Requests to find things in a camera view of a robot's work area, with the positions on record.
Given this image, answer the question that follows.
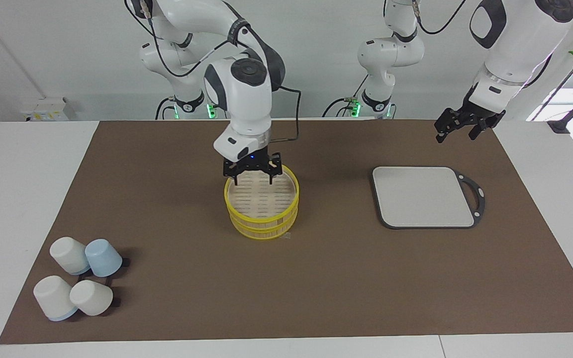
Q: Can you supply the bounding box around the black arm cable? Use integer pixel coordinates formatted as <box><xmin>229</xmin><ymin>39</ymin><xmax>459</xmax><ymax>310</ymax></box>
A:
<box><xmin>412</xmin><ymin>0</ymin><xmax>468</xmax><ymax>36</ymax></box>
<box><xmin>137</xmin><ymin>0</ymin><xmax>301</xmax><ymax>144</ymax></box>

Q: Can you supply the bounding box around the white cutting board grey rim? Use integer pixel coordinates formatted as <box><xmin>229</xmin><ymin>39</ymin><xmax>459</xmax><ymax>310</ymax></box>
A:
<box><xmin>371</xmin><ymin>166</ymin><xmax>486</xmax><ymax>230</ymax></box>

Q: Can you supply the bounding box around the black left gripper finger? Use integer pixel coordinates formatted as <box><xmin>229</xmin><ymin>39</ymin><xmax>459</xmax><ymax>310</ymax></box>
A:
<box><xmin>468</xmin><ymin>119</ymin><xmax>489</xmax><ymax>140</ymax></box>
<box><xmin>435</xmin><ymin>110</ymin><xmax>460</xmax><ymax>144</ymax></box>

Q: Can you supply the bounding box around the yellow rimmed steamer lid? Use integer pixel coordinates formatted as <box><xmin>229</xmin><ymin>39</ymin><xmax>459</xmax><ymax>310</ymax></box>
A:
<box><xmin>224</xmin><ymin>164</ymin><xmax>300</xmax><ymax>223</ymax></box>

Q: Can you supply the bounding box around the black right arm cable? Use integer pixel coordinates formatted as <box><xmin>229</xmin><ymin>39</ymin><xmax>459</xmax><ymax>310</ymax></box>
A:
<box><xmin>137</xmin><ymin>0</ymin><xmax>301</xmax><ymax>144</ymax></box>

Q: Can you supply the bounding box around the light blue plastic bottle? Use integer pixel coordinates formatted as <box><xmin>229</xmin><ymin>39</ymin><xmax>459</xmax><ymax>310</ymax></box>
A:
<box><xmin>85</xmin><ymin>239</ymin><xmax>123</xmax><ymax>278</ymax></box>

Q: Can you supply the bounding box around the black base cable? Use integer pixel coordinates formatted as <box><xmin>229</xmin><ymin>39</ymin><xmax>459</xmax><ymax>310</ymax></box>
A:
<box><xmin>155</xmin><ymin>96</ymin><xmax>174</xmax><ymax>120</ymax></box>
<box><xmin>322</xmin><ymin>74</ymin><xmax>368</xmax><ymax>119</ymax></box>

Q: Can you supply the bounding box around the brown table mat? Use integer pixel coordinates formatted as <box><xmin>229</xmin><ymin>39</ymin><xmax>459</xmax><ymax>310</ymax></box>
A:
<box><xmin>0</xmin><ymin>119</ymin><xmax>573</xmax><ymax>345</ymax></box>

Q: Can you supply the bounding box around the white plastic bottle blue base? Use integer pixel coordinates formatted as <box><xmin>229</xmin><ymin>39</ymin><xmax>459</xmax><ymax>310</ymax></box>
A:
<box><xmin>33</xmin><ymin>275</ymin><xmax>79</xmax><ymax>322</ymax></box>

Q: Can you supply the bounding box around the white cup upper left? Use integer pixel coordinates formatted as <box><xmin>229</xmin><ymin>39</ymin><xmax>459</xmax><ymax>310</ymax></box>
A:
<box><xmin>50</xmin><ymin>237</ymin><xmax>91</xmax><ymax>275</ymax></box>

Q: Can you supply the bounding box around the black left base cable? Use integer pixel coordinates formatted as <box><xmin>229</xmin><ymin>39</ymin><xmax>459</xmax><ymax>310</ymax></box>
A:
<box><xmin>322</xmin><ymin>74</ymin><xmax>368</xmax><ymax>119</ymax></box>

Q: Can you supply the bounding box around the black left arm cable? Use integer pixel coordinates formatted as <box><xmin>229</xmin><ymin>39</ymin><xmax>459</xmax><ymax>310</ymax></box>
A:
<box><xmin>412</xmin><ymin>0</ymin><xmax>468</xmax><ymax>36</ymax></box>

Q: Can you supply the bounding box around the yellow bamboo steamer basket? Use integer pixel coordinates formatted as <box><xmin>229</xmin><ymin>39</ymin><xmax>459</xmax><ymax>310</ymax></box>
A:
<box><xmin>228</xmin><ymin>206</ymin><xmax>299</xmax><ymax>242</ymax></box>

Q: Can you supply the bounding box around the black right base cable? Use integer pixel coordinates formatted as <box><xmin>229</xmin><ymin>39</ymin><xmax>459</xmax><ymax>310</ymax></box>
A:
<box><xmin>155</xmin><ymin>96</ymin><xmax>174</xmax><ymax>120</ymax></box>

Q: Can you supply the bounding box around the white wall socket box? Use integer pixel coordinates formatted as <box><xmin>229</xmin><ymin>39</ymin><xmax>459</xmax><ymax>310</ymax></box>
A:
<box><xmin>21</xmin><ymin>96</ymin><xmax>76</xmax><ymax>122</ymax></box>

